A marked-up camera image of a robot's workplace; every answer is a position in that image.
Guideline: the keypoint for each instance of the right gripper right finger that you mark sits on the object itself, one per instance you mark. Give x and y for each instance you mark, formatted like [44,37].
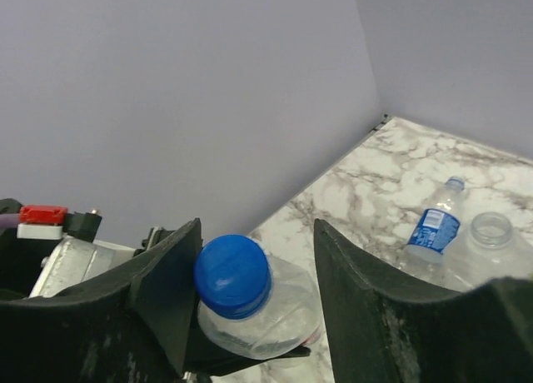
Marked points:
[384,325]

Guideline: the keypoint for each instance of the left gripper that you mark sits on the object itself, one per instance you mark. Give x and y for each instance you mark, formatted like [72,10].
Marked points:
[156,235]

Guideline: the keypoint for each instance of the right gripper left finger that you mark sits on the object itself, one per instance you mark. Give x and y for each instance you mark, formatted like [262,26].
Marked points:
[129,324]

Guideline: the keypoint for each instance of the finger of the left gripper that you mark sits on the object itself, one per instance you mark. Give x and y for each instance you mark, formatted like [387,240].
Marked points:
[230,363]

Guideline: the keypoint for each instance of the blue label bottle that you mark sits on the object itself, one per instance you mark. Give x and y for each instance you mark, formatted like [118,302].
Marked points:
[291,317]
[439,222]

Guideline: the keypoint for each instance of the large clear juice bottle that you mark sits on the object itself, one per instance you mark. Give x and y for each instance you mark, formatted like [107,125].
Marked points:
[490,247]

